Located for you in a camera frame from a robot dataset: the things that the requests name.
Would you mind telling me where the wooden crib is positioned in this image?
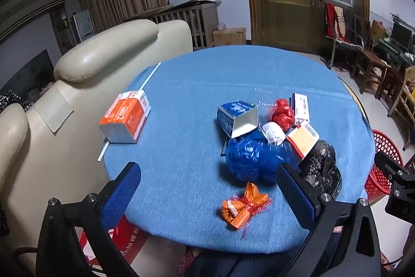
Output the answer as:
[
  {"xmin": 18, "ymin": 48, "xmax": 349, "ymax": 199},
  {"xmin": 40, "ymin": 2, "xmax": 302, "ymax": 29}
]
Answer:
[{"xmin": 125, "ymin": 0, "xmax": 218, "ymax": 50}]

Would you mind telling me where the red plastic basket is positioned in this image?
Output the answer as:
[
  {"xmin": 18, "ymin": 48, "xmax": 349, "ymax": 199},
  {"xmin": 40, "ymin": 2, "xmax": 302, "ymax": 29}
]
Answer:
[{"xmin": 365, "ymin": 129, "xmax": 405, "ymax": 204}]

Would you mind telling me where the dark wooden side table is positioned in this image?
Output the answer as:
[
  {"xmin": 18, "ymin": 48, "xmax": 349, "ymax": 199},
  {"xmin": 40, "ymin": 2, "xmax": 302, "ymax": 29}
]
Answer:
[{"xmin": 378, "ymin": 66, "xmax": 406, "ymax": 99}]

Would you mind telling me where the brown wooden side table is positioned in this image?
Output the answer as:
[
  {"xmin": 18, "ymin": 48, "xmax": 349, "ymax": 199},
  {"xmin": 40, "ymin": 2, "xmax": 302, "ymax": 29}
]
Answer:
[{"xmin": 352, "ymin": 48, "xmax": 391, "ymax": 94}]

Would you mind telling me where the small cardboard box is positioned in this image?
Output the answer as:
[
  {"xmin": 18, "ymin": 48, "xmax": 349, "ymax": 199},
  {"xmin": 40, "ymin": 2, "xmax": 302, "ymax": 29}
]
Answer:
[{"xmin": 370, "ymin": 19, "xmax": 386, "ymax": 41}]

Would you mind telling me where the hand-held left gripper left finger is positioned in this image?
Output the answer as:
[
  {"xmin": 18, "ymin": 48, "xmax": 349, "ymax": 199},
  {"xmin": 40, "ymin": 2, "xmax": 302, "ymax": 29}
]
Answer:
[{"xmin": 37, "ymin": 162, "xmax": 143, "ymax": 277}]

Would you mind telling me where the white paper ball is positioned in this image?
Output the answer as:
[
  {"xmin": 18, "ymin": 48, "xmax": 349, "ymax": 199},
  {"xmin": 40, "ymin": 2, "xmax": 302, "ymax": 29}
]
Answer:
[{"xmin": 261, "ymin": 122, "xmax": 286, "ymax": 145}]

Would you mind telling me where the long white straw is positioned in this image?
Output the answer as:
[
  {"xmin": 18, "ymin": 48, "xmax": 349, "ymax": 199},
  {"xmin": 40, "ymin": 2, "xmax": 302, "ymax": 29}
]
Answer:
[{"xmin": 97, "ymin": 62, "xmax": 162, "ymax": 163}]

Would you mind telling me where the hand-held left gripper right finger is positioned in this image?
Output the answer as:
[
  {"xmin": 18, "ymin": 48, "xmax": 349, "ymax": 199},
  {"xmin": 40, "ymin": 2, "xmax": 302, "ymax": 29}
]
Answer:
[{"xmin": 276, "ymin": 162, "xmax": 382, "ymax": 277}]

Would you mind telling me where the dark display cabinet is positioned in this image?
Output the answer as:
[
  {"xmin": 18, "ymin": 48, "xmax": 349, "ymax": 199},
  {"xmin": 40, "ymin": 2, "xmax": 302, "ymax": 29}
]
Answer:
[{"xmin": 49, "ymin": 1, "xmax": 78, "ymax": 55}]

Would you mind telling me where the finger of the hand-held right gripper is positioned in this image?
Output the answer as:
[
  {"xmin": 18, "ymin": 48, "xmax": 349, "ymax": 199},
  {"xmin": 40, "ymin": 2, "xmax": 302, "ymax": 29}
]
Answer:
[{"xmin": 374, "ymin": 150, "xmax": 410, "ymax": 182}]

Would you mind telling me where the orange white small box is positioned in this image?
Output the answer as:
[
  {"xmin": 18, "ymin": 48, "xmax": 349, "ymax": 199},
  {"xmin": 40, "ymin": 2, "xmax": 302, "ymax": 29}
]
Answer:
[{"xmin": 285, "ymin": 121, "xmax": 320, "ymax": 157}]

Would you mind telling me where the white appliance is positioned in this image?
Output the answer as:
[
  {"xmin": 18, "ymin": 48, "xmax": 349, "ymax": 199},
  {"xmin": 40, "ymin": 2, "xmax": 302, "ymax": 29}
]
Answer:
[{"xmin": 72, "ymin": 9, "xmax": 95, "ymax": 45}]

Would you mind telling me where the black computer monitor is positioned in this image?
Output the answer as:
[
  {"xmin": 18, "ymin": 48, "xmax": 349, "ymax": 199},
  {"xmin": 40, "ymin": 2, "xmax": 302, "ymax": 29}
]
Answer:
[{"xmin": 391, "ymin": 19, "xmax": 414, "ymax": 49}]

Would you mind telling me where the person's dark clothing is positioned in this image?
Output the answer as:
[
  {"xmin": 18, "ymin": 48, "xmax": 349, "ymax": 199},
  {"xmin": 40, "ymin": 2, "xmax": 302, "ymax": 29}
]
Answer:
[{"xmin": 182, "ymin": 245, "xmax": 312, "ymax": 277}]

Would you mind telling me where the brown cardboard box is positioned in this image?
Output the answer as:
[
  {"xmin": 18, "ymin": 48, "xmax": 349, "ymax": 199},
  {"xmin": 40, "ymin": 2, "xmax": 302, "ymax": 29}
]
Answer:
[{"xmin": 212, "ymin": 27, "xmax": 247, "ymax": 47}]

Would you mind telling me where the wicker chair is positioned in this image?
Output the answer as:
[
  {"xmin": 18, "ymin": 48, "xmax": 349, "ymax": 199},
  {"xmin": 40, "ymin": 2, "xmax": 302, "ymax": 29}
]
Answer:
[{"xmin": 387, "ymin": 65, "xmax": 415, "ymax": 151}]

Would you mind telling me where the black plastic bag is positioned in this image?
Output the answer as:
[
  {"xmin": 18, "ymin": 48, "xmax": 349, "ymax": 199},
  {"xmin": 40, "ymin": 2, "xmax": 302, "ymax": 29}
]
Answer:
[{"xmin": 298, "ymin": 140, "xmax": 342, "ymax": 196}]

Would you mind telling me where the glass computer desk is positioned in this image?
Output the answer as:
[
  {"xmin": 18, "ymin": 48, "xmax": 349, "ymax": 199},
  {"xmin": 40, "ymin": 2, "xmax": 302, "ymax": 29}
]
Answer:
[{"xmin": 376, "ymin": 12, "xmax": 415, "ymax": 70}]

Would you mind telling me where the dark flat screen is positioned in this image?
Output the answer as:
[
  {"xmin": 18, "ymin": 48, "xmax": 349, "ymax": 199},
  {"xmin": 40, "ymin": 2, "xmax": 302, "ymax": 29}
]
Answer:
[{"xmin": 0, "ymin": 49, "xmax": 55, "ymax": 96}]

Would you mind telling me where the dark wooden armchair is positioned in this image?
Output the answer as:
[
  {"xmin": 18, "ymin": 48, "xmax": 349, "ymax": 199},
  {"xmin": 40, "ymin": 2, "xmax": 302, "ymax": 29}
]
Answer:
[{"xmin": 352, "ymin": 14, "xmax": 372, "ymax": 49}]

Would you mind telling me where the orange wrapper bundle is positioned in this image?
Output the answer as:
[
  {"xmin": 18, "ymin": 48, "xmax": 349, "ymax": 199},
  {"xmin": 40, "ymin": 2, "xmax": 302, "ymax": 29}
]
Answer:
[{"xmin": 221, "ymin": 182, "xmax": 271, "ymax": 230}]

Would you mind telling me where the red plastic bag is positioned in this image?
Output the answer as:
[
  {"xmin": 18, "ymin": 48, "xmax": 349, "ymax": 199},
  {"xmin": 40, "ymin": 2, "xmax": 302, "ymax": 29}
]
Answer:
[{"xmin": 268, "ymin": 98, "xmax": 295, "ymax": 131}]

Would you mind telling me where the red gift bag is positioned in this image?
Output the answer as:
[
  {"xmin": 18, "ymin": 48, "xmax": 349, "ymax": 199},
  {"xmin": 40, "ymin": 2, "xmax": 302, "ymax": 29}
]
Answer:
[{"xmin": 76, "ymin": 215, "xmax": 150, "ymax": 268}]

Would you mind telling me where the blue plastic bag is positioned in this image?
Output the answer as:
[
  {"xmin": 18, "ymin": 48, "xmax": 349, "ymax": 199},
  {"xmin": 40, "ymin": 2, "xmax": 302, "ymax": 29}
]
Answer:
[{"xmin": 225, "ymin": 136, "xmax": 300, "ymax": 183}]

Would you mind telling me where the white medicine box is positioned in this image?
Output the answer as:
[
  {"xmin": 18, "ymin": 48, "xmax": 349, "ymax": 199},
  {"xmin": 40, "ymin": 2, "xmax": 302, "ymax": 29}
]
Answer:
[{"xmin": 292, "ymin": 93, "xmax": 311, "ymax": 126}]

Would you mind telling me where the orange white carton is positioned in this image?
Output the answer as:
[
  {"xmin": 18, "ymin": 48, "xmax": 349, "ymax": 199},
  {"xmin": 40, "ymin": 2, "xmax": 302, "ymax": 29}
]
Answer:
[{"xmin": 99, "ymin": 90, "xmax": 151, "ymax": 144}]

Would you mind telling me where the metal chair with red cloth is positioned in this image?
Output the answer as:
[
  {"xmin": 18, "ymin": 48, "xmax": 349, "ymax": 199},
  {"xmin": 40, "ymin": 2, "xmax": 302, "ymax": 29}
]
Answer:
[{"xmin": 324, "ymin": 3, "xmax": 364, "ymax": 68}]

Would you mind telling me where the blue toothpaste box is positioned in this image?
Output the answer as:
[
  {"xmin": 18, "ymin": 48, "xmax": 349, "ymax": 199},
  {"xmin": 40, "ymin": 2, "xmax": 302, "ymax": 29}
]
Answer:
[{"xmin": 217, "ymin": 100, "xmax": 259, "ymax": 139}]

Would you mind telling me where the dark floral cloth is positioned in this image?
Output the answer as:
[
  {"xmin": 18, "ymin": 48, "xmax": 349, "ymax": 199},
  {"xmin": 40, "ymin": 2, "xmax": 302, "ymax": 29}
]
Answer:
[{"xmin": 0, "ymin": 82, "xmax": 56, "ymax": 113}]

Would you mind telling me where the beige leather sofa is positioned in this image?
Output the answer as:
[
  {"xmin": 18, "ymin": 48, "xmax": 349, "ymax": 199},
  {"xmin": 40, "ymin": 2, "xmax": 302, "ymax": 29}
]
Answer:
[{"xmin": 0, "ymin": 19, "xmax": 193, "ymax": 277}]

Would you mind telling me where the blue tablecloth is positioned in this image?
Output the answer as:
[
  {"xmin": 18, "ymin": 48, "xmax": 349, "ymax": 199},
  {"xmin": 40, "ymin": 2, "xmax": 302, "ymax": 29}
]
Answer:
[{"xmin": 103, "ymin": 45, "xmax": 373, "ymax": 253}]

